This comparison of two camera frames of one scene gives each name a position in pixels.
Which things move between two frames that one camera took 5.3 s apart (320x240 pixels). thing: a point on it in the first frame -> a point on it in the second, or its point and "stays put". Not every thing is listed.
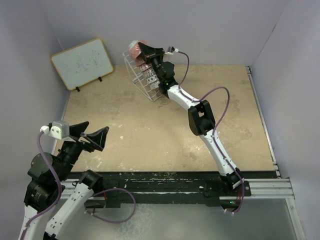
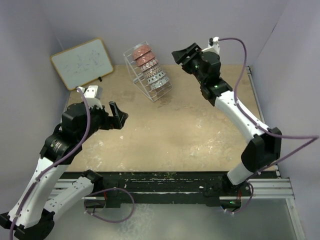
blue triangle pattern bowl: (144, 67) stays put
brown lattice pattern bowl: (148, 73) stays put
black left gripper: (97, 138) -> (111, 122)
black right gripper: (150, 54) -> (181, 57)
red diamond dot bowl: (152, 79) stays put
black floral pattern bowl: (154, 84) stays put
